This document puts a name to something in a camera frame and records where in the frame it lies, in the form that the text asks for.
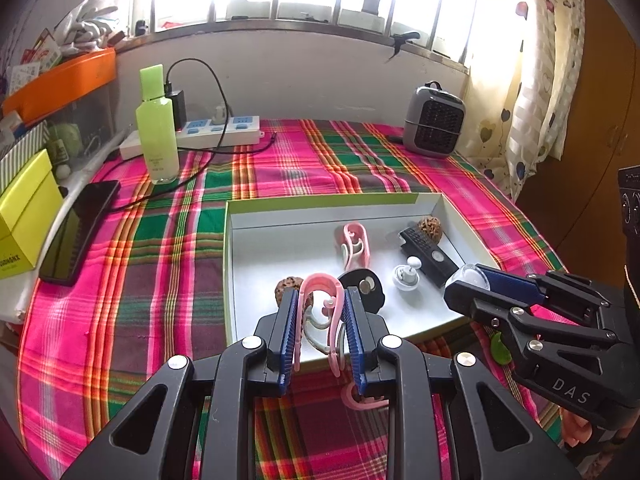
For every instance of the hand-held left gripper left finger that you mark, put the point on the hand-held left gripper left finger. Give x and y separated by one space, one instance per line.
287 340

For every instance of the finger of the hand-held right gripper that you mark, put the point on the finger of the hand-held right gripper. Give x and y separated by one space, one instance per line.
470 299
510 285

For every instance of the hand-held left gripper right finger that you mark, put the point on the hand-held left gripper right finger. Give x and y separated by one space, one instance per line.
355 345

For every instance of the clear dome cap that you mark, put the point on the clear dome cap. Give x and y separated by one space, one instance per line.
470 275

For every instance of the pink clip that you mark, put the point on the pink clip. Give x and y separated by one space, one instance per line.
361 245
352 402
336 305

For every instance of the black disc with magnets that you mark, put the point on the black disc with magnets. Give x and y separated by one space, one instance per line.
367 287

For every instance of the black remote control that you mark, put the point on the black remote control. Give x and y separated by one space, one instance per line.
425 252

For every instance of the light brown walnut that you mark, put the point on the light brown walnut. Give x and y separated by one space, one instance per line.
430 230

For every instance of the green and white shallow box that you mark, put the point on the green and white shallow box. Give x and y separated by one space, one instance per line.
300 245

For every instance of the person's right hand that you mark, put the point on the person's right hand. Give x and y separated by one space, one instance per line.
575 430

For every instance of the dark brown walnut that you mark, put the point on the dark brown walnut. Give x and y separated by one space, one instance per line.
289 290

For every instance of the small white knob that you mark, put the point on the small white knob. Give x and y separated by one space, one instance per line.
405 277

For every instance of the pink and green plaid tablecloth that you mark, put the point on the pink and green plaid tablecloth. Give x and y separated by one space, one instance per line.
150 310

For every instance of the grey space heater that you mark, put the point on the grey space heater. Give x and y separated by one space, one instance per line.
435 125

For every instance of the brown wooden wardrobe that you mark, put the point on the brown wooden wardrobe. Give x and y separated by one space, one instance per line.
600 110

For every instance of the cream curtain with hearts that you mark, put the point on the cream curtain with hearts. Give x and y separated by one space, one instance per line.
540 85

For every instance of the white power strip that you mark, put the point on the white power strip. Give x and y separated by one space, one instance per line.
240 130

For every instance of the black smartphone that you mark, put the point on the black smartphone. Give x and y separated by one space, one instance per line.
80 230

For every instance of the white plug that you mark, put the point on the white plug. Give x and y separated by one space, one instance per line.
220 112

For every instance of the green lotion bottle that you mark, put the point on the green lotion bottle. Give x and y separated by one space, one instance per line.
157 130

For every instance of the black charger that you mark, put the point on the black charger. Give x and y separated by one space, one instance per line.
177 107

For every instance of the yellow-green box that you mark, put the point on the yellow-green box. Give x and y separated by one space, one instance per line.
25 210

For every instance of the clear storage bin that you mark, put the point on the clear storage bin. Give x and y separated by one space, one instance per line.
95 110

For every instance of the green round toy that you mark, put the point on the green round toy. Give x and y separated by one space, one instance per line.
62 140

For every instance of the green and white striped box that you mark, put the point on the green and white striped box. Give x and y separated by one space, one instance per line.
22 147

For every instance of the orange tray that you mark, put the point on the orange tray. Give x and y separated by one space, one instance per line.
65 77

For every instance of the small black box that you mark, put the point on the small black box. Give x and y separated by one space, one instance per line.
141 27

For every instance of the white gloves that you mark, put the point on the white gloves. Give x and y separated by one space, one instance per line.
85 20

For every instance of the paper cards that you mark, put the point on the paper cards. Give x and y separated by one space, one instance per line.
35 55

